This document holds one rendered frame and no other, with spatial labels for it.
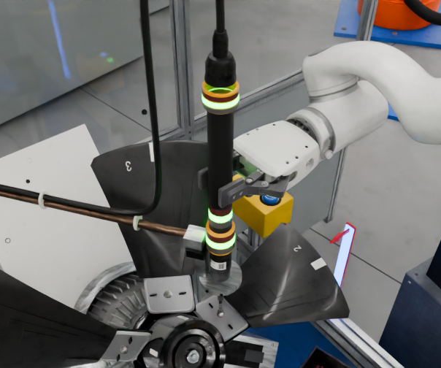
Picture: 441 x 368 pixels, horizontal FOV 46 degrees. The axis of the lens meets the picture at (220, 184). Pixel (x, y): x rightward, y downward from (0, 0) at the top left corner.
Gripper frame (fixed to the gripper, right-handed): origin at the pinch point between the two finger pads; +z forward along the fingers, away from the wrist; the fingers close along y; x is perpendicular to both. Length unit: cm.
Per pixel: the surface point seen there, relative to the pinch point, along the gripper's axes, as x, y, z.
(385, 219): -150, 52, -153
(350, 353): -70, -9, -34
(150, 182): -11.0, 17.0, 1.6
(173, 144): -6.2, 17.9, -4.2
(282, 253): -32.4, 3.9, -19.1
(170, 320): -26.1, 1.5, 9.2
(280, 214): -47, 21, -37
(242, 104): -51, 70, -66
